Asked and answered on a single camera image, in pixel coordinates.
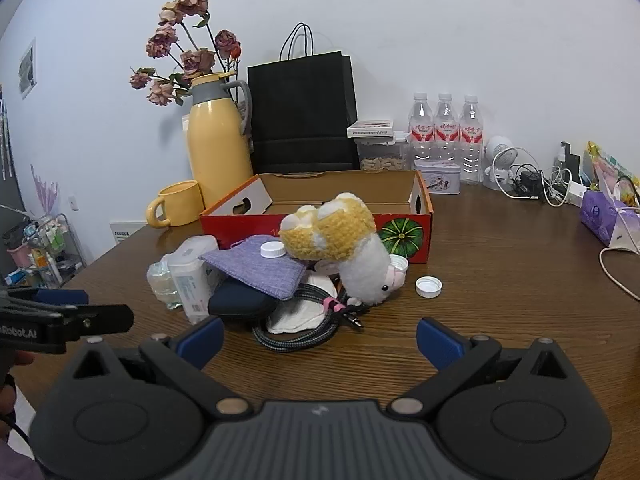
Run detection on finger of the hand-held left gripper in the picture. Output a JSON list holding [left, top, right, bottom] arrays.
[[0, 285, 90, 313], [62, 304, 135, 343]]

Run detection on clear plastic bag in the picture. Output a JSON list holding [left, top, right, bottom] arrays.
[[146, 254, 183, 311]]

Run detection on red cardboard box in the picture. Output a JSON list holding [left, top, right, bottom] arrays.
[[199, 169, 433, 265]]

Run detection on tangled white charging cables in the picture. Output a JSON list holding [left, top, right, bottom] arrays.
[[491, 146, 576, 207]]

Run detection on dried pink rose bouquet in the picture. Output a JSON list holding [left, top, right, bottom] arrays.
[[129, 0, 242, 108]]

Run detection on purple wall decal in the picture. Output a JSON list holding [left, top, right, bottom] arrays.
[[30, 164, 61, 216]]

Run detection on yellow mug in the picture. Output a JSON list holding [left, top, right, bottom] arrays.
[[145, 180, 206, 229]]

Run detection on long white cable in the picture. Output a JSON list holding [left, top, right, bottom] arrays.
[[599, 247, 640, 303]]

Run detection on small white fan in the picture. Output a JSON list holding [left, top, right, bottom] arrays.
[[481, 135, 516, 192]]

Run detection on flat white box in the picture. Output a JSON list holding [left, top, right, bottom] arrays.
[[346, 119, 395, 139]]

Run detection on yellow and white plush toy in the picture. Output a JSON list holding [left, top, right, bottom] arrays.
[[278, 192, 408, 306]]

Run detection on metal rack cart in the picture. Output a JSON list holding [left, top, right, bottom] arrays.
[[0, 212, 85, 291]]

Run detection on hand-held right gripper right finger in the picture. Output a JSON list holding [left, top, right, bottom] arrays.
[[390, 317, 568, 417]]

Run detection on white cloth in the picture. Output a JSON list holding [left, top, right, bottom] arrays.
[[266, 270, 337, 335]]

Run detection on person's left forearm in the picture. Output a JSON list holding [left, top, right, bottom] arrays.
[[0, 442, 48, 480]]

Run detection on silver tin box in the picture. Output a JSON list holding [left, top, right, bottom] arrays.
[[413, 160, 462, 195]]

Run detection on purple cloth pouch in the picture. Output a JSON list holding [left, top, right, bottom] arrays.
[[198, 235, 307, 302]]

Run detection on black upright device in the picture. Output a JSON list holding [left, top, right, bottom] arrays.
[[557, 141, 581, 181]]

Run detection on yellow thermos jug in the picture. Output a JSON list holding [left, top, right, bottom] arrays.
[[181, 72, 255, 209]]

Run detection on wall picture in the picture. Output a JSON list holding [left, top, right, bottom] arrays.
[[18, 37, 37, 100]]

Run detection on colourful snack bag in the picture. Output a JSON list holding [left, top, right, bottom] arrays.
[[586, 141, 640, 196]]

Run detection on black zip case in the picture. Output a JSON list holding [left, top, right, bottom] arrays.
[[207, 277, 281, 321]]

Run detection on clear container of nuts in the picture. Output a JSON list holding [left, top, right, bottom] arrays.
[[356, 131, 412, 172]]

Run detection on black paper bag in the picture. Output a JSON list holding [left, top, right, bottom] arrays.
[[247, 22, 361, 175]]

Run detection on black cable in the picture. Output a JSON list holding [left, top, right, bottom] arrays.
[[251, 282, 372, 353]]

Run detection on purple tissue packet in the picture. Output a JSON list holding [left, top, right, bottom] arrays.
[[580, 190, 640, 248]]

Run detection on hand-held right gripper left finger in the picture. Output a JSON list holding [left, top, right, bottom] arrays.
[[72, 316, 253, 418]]

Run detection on person's left hand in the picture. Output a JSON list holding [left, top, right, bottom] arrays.
[[0, 351, 37, 431]]

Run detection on clear water bottle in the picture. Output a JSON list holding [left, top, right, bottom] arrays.
[[409, 92, 435, 166], [459, 94, 486, 183], [434, 92, 461, 163]]

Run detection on white charger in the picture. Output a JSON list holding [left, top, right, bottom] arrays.
[[565, 180, 588, 207]]

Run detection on white plastic container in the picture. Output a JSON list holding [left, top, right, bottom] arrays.
[[166, 235, 220, 325]]

